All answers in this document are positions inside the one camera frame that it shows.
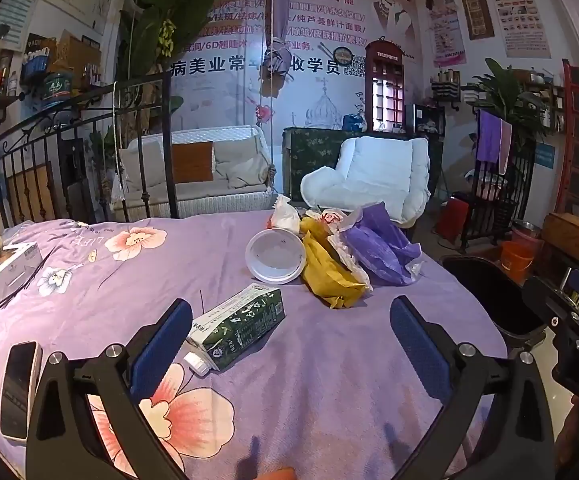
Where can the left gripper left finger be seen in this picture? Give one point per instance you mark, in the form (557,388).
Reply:
(63,441)

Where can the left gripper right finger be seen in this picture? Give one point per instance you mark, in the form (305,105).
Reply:
(517,439)

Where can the green white milk carton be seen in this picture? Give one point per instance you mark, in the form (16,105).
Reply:
(220,336)

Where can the purple plastic bag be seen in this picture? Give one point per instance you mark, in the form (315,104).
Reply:
(382,248)

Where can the yellow snack bag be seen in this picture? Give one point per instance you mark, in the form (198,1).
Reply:
(324,273)

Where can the white round plastic lid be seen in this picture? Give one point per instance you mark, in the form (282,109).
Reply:
(275,256)

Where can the dark brown trash bin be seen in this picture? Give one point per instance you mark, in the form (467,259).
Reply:
(501,298)

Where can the black smartphone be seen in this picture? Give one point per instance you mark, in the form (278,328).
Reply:
(18,391)

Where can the orange plastic bucket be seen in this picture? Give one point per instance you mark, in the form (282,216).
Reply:
(516,260)

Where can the pink plastic basin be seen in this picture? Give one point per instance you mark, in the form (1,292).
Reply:
(527,234)

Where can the white box with window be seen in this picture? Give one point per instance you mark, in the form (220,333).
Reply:
(18,262)

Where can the red ladder shelf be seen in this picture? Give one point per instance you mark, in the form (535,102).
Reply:
(569,183)

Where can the black metal railing rack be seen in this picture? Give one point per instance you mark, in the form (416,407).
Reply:
(495,201)

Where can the purple floral bed sheet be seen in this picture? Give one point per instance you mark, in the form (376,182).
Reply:
(328,394)

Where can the pink towel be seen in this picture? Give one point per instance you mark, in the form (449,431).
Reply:
(504,147)

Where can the purple towel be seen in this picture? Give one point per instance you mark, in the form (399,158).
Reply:
(488,137)

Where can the white padded rocking chair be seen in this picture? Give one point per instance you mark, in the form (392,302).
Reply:
(372,170)

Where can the green potted plant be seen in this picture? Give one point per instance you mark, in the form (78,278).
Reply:
(500,94)

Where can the orange brown cushion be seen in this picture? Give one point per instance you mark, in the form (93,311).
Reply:
(192,162)

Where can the white wicker swing sofa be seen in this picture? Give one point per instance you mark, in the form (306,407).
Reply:
(220,169)

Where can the red telephone booth cabinet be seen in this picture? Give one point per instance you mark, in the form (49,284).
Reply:
(384,87)

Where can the white crumpled tissue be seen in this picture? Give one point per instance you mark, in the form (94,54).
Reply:
(284,216)

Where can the green patterned cabinet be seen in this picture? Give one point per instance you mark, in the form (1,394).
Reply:
(307,149)

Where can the purple tied curtain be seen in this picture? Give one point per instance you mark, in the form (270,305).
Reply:
(277,58)

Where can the large banana plant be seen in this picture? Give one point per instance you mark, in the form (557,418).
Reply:
(211,50)

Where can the black metal bed frame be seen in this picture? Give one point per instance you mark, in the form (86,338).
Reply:
(64,161)

